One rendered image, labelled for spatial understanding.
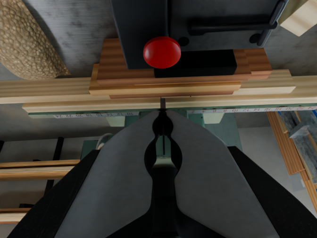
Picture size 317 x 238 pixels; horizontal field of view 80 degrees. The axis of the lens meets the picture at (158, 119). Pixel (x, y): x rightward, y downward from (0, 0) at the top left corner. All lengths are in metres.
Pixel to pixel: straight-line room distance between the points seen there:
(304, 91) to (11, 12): 0.46
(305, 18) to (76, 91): 0.35
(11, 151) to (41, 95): 3.35
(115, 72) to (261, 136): 2.79
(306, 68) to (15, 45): 0.46
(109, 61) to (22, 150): 3.38
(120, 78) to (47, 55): 0.14
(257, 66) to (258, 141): 2.61
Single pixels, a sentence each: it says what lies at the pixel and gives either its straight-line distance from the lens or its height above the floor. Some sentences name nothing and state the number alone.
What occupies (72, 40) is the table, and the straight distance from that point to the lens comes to 0.33.
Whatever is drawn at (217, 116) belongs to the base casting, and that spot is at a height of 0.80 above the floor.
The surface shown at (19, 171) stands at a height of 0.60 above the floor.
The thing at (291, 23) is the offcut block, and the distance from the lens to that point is 0.30.
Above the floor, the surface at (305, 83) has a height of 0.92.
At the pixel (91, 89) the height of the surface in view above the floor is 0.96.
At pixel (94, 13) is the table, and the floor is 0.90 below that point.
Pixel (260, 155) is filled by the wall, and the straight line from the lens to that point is 2.86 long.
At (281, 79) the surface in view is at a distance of 0.40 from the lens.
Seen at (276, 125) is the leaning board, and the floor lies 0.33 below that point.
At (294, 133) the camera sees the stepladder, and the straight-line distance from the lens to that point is 1.21.
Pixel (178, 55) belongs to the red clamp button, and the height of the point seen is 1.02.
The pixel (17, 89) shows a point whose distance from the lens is 0.44.
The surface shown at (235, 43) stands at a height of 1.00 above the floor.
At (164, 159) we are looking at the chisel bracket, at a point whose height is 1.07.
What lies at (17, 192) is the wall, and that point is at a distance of 3.40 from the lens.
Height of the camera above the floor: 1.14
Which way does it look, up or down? 28 degrees down
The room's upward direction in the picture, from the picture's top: 179 degrees clockwise
